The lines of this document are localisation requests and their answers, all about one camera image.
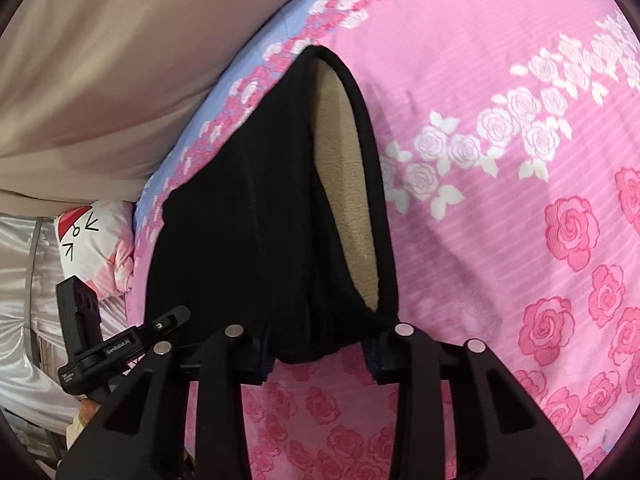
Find silver satin curtain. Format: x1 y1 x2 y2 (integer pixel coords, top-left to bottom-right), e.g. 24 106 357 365
0 212 101 441

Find cat print pillow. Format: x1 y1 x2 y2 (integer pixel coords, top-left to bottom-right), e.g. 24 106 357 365
54 199 136 303

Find black pants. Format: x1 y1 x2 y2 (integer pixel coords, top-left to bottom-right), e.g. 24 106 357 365
142 45 401 366

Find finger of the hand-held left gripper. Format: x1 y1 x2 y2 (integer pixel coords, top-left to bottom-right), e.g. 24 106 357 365
135 305 192 356

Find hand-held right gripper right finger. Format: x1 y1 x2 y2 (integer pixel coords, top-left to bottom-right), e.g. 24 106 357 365
367 322 583 480

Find pink rose bed sheet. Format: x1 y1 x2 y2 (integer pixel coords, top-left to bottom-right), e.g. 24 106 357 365
132 0 640 480

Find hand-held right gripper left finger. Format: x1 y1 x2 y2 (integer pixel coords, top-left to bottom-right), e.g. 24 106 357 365
56 325 273 480

